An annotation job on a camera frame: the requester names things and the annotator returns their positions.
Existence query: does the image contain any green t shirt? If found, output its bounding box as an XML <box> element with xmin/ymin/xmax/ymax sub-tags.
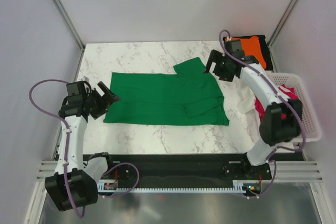
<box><xmin>103</xmin><ymin>57</ymin><xmax>229</xmax><ymax>126</ymax></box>

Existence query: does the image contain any white slotted cable duct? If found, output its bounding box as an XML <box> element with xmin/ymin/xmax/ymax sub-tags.
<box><xmin>97</xmin><ymin>180</ymin><xmax>262</xmax><ymax>195</ymax></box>

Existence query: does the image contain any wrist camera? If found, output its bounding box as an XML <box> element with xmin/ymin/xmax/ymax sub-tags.
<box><xmin>78</xmin><ymin>76</ymin><xmax>90</xmax><ymax>86</ymax></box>
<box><xmin>224</xmin><ymin>40</ymin><xmax>245</xmax><ymax>58</ymax></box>

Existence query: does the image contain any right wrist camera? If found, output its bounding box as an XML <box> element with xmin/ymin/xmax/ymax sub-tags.
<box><xmin>224</xmin><ymin>40</ymin><xmax>245</xmax><ymax>58</ymax></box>

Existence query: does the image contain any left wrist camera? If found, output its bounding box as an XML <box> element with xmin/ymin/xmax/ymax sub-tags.
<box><xmin>78</xmin><ymin>76</ymin><xmax>90</xmax><ymax>86</ymax></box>

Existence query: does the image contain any folded orange t shirt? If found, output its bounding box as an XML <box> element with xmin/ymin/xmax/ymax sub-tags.
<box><xmin>232</xmin><ymin>35</ymin><xmax>267</xmax><ymax>69</ymax></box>

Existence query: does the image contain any folded black t shirt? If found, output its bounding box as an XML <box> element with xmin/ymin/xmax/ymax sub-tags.
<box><xmin>236</xmin><ymin>35</ymin><xmax>274</xmax><ymax>71</ymax></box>

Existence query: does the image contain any right aluminium frame post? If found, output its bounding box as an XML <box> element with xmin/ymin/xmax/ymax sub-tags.
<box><xmin>267</xmin><ymin>0</ymin><xmax>300</xmax><ymax>48</ymax></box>

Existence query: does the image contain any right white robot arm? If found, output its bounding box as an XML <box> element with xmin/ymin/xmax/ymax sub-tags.
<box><xmin>204</xmin><ymin>50</ymin><xmax>307</xmax><ymax>179</ymax></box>

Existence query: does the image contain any white plastic basket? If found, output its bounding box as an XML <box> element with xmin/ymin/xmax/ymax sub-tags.
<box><xmin>246</xmin><ymin>71</ymin><xmax>322</xmax><ymax>143</ymax></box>

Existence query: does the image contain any left aluminium frame post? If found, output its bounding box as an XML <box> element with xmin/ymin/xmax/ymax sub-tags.
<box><xmin>51</xmin><ymin>0</ymin><xmax>85</xmax><ymax>52</ymax></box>

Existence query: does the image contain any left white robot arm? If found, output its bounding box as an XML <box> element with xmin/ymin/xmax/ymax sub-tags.
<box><xmin>45</xmin><ymin>81</ymin><xmax>120</xmax><ymax>211</ymax></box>

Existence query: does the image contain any aluminium extrusion rail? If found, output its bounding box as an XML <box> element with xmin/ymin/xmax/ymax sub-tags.
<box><xmin>36</xmin><ymin>161</ymin><xmax>322</xmax><ymax>183</ymax></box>

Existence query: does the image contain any red t shirt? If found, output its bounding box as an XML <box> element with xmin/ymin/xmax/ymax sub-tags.
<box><xmin>254</xmin><ymin>84</ymin><xmax>300</xmax><ymax>120</ymax></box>

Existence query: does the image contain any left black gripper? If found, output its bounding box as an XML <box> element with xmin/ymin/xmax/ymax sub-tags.
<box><xmin>83</xmin><ymin>82</ymin><xmax>120</xmax><ymax>120</ymax></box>

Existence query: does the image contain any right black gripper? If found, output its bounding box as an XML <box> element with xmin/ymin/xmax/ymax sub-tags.
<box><xmin>203</xmin><ymin>49</ymin><xmax>235</xmax><ymax>82</ymax></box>

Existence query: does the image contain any aluminium frame post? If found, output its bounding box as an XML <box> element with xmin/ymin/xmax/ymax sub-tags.
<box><xmin>267</xmin><ymin>0</ymin><xmax>300</xmax><ymax>48</ymax></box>
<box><xmin>51</xmin><ymin>0</ymin><xmax>85</xmax><ymax>52</ymax></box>

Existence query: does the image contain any white t shirt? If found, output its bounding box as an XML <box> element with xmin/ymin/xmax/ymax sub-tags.
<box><xmin>237</xmin><ymin>87</ymin><xmax>256</xmax><ymax>114</ymax></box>

